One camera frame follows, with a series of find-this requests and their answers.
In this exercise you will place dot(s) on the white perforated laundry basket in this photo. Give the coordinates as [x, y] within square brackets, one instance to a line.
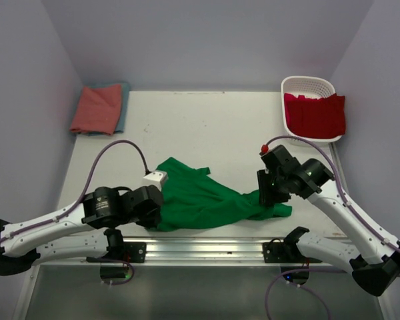
[311, 87]

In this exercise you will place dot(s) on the red t-shirt in basket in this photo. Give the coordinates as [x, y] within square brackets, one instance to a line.
[321, 118]

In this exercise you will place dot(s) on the aluminium mounting rail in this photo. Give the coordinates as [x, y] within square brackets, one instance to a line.
[200, 250]

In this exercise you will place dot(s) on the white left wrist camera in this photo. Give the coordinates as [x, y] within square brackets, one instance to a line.
[155, 178]

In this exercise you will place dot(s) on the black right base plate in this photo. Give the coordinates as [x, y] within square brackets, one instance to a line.
[279, 251]

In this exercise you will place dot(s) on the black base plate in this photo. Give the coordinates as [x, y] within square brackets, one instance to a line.
[129, 252]
[279, 251]

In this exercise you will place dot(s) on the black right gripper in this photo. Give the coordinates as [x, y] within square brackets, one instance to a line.
[265, 195]

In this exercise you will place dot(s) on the green t-shirt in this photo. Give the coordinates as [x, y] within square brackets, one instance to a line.
[193, 200]

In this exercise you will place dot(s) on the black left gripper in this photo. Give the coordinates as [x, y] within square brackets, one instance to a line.
[152, 222]

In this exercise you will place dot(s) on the folded salmon pink t-shirt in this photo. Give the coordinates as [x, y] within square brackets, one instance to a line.
[98, 110]

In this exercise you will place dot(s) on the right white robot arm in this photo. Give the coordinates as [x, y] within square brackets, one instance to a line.
[372, 258]

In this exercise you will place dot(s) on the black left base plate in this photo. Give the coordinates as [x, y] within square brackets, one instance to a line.
[129, 252]

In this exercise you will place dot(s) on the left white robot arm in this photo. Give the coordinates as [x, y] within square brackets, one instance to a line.
[88, 228]

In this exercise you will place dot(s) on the folded light blue t-shirt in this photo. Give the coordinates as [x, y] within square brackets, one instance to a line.
[125, 91]

